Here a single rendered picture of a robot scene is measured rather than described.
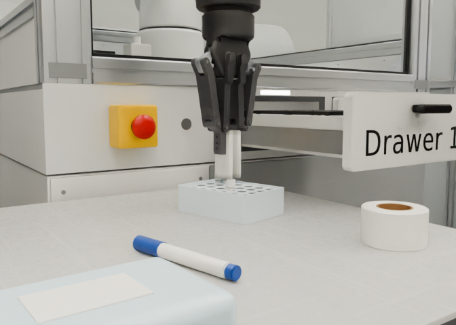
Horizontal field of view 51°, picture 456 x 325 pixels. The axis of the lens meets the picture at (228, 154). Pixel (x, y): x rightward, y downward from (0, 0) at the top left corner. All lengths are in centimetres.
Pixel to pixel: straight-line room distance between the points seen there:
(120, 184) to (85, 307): 59
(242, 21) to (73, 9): 29
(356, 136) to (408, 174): 71
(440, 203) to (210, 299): 264
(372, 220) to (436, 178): 236
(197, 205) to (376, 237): 25
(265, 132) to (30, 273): 50
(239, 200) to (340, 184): 60
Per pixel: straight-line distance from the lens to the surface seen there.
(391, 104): 75
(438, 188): 288
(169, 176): 89
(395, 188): 135
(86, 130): 83
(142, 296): 28
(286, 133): 80
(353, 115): 68
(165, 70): 88
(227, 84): 69
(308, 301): 39
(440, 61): 287
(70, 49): 82
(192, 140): 91
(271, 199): 65
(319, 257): 50
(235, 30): 68
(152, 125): 79
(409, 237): 53
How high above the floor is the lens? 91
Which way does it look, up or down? 6 degrees down
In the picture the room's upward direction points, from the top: straight up
